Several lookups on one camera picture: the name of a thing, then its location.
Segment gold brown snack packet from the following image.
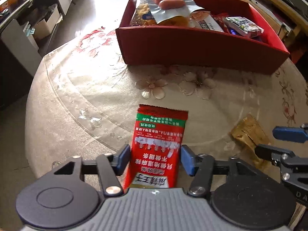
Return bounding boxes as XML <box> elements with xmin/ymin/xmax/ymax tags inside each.
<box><xmin>230</xmin><ymin>114</ymin><xmax>270</xmax><ymax>172</ymax></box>

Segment floral beige tablecloth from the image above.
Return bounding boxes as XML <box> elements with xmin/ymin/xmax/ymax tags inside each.
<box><xmin>25</xmin><ymin>28</ymin><xmax>307</xmax><ymax>177</ymax></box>

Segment red spicy strip packet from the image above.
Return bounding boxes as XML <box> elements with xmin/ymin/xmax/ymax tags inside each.
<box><xmin>124</xmin><ymin>104</ymin><xmax>188</xmax><ymax>189</ymax></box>

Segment silver duck snack packet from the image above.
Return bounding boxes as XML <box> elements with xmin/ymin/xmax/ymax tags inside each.
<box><xmin>189</xmin><ymin>11</ymin><xmax>223</xmax><ymax>32</ymax></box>

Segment long dark side table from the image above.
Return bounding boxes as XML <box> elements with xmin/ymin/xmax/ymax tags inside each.
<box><xmin>1</xmin><ymin>0</ymin><xmax>72</xmax><ymax>109</ymax></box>

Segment red cardboard box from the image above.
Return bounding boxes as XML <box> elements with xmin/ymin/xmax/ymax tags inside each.
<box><xmin>115</xmin><ymin>0</ymin><xmax>290</xmax><ymax>74</ymax></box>

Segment red Trolli gummy bag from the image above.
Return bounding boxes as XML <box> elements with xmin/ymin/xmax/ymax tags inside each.
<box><xmin>211</xmin><ymin>13</ymin><xmax>231</xmax><ymax>34</ymax></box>

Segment clear yellow egg crisp bag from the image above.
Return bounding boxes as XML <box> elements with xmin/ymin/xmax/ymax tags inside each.
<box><xmin>130</xmin><ymin>0</ymin><xmax>189</xmax><ymax>27</ymax></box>

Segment wooden TV cabinet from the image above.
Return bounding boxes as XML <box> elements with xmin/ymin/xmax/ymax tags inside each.
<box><xmin>241</xmin><ymin>0</ymin><xmax>307</xmax><ymax>46</ymax></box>

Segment white cardboard box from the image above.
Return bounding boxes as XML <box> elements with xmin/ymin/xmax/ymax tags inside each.
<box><xmin>34</xmin><ymin>4</ymin><xmax>63</xmax><ymax>40</ymax></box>

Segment Kaprons wafer packet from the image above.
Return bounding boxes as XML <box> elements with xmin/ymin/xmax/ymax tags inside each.
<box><xmin>223</xmin><ymin>17</ymin><xmax>264</xmax><ymax>38</ymax></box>

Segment blue wafer biscuit pack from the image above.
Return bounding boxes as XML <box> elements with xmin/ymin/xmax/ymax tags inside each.
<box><xmin>227</xmin><ymin>28</ymin><xmax>263</xmax><ymax>41</ymax></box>

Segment vacuum packed sausages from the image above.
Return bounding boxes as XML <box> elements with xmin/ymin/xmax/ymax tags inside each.
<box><xmin>146</xmin><ymin>0</ymin><xmax>202</xmax><ymax>26</ymax></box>

